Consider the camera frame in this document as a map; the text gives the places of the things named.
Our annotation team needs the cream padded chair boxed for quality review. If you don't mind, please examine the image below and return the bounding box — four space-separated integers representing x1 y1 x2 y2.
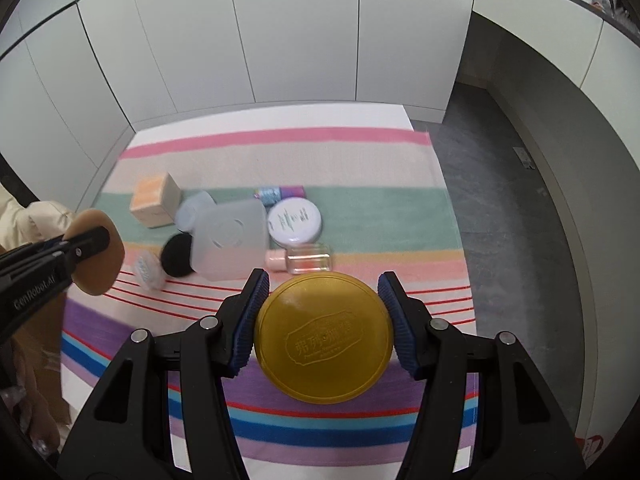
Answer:
0 185 75 252

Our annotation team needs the striped colourful cloth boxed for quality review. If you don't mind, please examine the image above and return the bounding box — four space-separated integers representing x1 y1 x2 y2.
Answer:
60 127 482 468

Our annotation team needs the white round compact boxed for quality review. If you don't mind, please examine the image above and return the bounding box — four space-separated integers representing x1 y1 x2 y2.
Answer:
267 197 322 247

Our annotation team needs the beige makeup sponge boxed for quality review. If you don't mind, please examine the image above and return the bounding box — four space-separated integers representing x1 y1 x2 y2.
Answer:
65 209 125 296

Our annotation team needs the small peach clear bottle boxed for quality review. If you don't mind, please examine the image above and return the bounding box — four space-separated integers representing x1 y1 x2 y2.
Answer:
265 244 333 275

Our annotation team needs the blue purple small tube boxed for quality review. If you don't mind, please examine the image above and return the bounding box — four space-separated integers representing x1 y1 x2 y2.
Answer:
254 186 306 208

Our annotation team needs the red gold tin can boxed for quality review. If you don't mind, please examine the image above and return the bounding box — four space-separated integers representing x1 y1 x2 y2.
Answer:
254 272 394 405

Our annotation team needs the brown cardboard box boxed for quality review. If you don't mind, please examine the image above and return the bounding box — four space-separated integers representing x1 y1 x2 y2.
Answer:
14 292 70 425

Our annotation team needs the orange beige cube box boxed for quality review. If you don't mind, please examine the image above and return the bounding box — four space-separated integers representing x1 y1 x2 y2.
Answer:
129 172 181 229

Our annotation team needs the light blue round case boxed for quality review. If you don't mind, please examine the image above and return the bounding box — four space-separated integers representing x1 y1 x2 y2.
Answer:
175 191 216 232

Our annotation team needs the black round puff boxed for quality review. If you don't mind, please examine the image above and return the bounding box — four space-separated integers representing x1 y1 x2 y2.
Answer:
160 232 194 278

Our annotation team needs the translucent square container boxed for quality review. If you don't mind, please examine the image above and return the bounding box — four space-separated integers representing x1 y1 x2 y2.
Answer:
191 198 269 282

